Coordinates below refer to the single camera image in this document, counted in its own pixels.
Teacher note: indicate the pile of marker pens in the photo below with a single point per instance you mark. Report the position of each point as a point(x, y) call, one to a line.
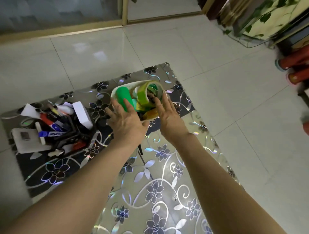
point(59, 120)

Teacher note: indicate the silver flower patterned tablecloth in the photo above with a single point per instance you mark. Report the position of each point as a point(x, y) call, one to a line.
point(159, 192)

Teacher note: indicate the yellow packet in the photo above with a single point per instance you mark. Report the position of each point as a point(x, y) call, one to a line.
point(151, 113)

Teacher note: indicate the green plastic bottle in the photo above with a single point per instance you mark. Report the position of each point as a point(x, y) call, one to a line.
point(123, 95)

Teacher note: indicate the person's left forearm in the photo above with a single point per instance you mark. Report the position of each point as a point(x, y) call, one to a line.
point(79, 188)

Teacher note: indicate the blue marker pen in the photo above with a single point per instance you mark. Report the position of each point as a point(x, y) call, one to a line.
point(52, 134)

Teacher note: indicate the gold door frame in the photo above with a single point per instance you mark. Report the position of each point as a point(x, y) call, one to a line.
point(124, 12)

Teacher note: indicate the person's right hand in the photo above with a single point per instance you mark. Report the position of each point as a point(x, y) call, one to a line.
point(171, 123)

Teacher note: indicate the green tape roll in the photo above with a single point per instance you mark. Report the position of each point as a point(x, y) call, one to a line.
point(143, 95)

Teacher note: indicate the person's left little finger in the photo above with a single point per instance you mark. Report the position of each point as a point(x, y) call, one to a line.
point(109, 112)

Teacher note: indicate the white plastic basket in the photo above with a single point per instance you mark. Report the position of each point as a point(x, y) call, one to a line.
point(131, 84)

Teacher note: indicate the small red cylinder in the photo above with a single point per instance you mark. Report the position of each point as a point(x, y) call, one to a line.
point(299, 76)

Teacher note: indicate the black stationery tray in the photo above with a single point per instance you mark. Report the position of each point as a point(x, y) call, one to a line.
point(79, 139)

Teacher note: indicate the person's right forearm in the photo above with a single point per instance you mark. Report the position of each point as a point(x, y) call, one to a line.
point(217, 190)

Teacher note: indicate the person's right thumb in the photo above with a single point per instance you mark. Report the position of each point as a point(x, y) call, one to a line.
point(159, 106)

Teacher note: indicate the white flat card device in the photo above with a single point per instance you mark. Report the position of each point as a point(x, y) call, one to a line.
point(24, 142)

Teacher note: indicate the white rectangular box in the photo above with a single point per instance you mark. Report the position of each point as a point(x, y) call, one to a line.
point(82, 114)

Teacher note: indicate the person's left hand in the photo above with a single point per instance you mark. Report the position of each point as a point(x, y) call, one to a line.
point(126, 125)

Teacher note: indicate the large red cylinder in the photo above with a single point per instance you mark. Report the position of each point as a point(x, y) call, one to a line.
point(293, 60)

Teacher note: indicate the white paper sheet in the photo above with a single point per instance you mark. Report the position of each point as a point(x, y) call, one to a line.
point(30, 110)

